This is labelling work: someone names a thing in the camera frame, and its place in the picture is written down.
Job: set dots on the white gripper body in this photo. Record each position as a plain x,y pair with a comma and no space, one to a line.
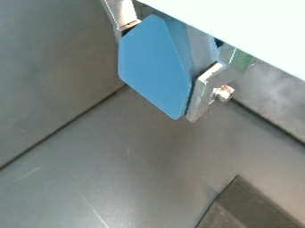
266,28

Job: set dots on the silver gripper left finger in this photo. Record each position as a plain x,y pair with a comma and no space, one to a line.
122,15

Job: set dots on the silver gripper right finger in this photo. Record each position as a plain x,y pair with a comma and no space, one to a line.
211,83

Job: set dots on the black curved fixture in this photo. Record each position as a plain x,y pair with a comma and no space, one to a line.
243,207

